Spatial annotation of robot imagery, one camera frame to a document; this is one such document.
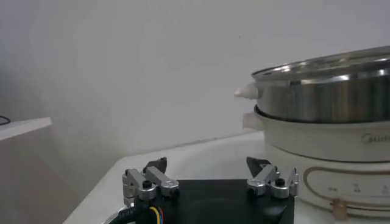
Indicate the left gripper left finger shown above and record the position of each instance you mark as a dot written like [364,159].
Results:
[158,179]

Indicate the white electric cooker pot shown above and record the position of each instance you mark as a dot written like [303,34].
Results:
[320,143]

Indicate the white side table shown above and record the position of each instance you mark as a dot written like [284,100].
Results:
[21,128]

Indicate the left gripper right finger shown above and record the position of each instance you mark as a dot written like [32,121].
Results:
[268,176]

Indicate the stainless steel steamer basket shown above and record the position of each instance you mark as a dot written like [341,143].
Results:
[320,97]

